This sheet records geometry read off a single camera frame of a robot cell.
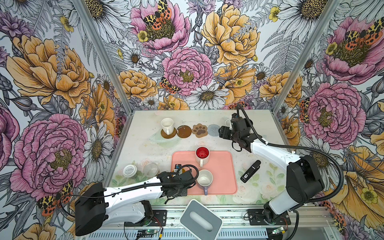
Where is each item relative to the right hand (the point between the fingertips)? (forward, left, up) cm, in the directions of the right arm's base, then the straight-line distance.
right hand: (223, 134), depth 90 cm
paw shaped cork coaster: (+14, +14, -13) cm, 24 cm away
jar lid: (-18, +53, -6) cm, 56 cm away
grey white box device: (-42, +15, -14) cm, 47 cm away
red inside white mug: (-6, +13, -11) cm, 18 cm away
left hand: (-29, +26, -11) cm, 41 cm away
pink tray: (-13, +1, -14) cm, 19 cm away
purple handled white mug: (-21, +12, -14) cm, 28 cm away
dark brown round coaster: (+10, +35, -13) cm, 38 cm away
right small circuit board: (-46, -21, -15) cm, 53 cm away
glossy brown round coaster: (+14, +25, -14) cm, 31 cm away
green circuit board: (-45, +40, -14) cm, 62 cm away
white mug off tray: (+11, +35, -4) cm, 37 cm away
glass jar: (-15, +44, -13) cm, 48 cm away
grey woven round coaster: (+15, +4, -14) cm, 21 cm away
